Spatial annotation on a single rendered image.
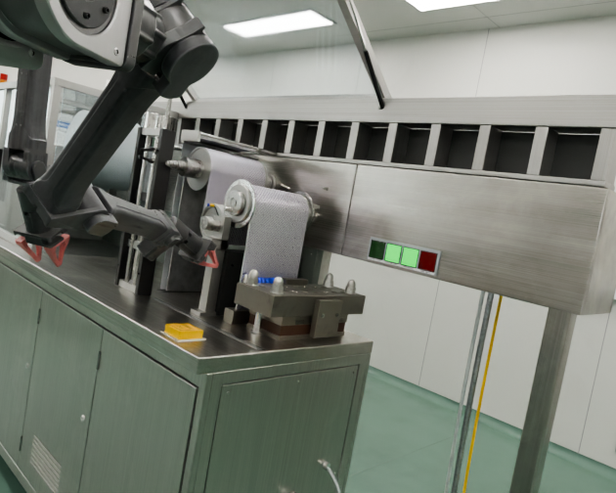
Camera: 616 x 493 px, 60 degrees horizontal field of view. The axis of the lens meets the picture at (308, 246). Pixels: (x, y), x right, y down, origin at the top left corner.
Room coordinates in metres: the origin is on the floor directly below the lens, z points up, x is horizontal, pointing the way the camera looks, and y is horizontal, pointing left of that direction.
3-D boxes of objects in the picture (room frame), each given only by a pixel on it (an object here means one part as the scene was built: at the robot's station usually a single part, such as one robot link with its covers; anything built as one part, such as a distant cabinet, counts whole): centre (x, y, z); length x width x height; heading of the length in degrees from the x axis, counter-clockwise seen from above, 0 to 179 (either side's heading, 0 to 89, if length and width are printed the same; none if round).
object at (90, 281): (2.29, 0.88, 0.88); 2.52 x 0.66 x 0.04; 47
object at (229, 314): (1.66, 0.10, 0.92); 0.28 x 0.04 x 0.04; 137
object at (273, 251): (1.66, 0.10, 1.11); 0.23 x 0.01 x 0.18; 137
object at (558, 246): (2.38, 0.39, 1.29); 3.10 x 0.28 x 0.30; 47
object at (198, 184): (1.88, 0.32, 1.33); 0.25 x 0.14 x 0.14; 137
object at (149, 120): (2.19, 0.68, 1.50); 0.14 x 0.14 x 0.06
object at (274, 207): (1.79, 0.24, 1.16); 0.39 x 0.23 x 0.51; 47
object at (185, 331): (1.33, 0.27, 0.91); 0.07 x 0.07 x 0.02; 47
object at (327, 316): (1.56, -0.09, 0.96); 0.10 x 0.03 x 0.11; 137
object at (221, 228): (1.61, 0.28, 1.05); 0.06 x 0.05 x 0.31; 137
